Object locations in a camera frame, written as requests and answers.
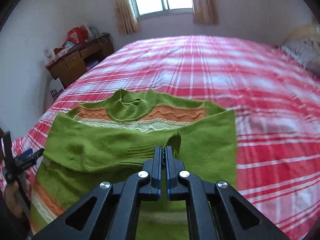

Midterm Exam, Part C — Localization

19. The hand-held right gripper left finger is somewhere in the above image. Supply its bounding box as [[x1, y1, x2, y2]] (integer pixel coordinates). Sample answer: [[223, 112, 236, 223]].
[[31, 146, 164, 240]]

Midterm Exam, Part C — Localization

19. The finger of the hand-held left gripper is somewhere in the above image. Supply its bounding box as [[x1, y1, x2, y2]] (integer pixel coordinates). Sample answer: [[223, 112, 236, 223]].
[[21, 149, 45, 170], [15, 149, 34, 164]]

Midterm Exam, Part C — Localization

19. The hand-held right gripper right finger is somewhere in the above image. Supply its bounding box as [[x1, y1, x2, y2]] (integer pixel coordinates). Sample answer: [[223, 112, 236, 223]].
[[165, 146, 290, 240]]

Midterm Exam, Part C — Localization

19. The green knitted sweater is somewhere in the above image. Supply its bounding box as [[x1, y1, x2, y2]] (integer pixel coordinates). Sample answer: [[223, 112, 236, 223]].
[[29, 89, 238, 240]]

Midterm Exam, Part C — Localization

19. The person's left hand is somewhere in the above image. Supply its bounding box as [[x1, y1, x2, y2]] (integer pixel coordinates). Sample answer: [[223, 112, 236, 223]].
[[4, 179, 32, 218]]

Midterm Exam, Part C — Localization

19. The white paper bag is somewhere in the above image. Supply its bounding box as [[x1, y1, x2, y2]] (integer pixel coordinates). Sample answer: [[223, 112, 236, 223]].
[[49, 79, 64, 102]]

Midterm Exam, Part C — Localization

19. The white card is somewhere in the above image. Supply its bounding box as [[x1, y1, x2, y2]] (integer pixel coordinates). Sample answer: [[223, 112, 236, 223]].
[[44, 47, 55, 64]]

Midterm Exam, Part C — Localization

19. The wooden desk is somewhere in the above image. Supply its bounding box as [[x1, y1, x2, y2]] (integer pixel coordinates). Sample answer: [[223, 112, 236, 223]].
[[45, 34, 114, 89]]

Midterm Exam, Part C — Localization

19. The red plaid bed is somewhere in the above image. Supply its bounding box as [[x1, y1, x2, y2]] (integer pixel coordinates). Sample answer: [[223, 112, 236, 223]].
[[0, 35, 320, 240]]

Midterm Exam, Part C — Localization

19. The red gift bag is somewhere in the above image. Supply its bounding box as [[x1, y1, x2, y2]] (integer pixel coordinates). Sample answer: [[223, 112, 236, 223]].
[[67, 26, 87, 44]]

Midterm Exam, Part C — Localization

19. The white plastic bag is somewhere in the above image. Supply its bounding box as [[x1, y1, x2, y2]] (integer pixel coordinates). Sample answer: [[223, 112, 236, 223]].
[[85, 25, 100, 40]]

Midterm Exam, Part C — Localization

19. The beige curtain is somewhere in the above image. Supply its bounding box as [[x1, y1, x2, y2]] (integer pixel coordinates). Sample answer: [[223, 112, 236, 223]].
[[189, 0, 220, 25], [112, 0, 141, 35]]

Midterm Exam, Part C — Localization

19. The patterned pillow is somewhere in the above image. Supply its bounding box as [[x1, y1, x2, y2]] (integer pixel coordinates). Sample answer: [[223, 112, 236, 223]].
[[281, 38, 320, 74]]

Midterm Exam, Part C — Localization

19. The yellow headboard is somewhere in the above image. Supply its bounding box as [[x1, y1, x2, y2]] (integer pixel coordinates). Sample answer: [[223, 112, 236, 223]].
[[285, 24, 320, 45]]

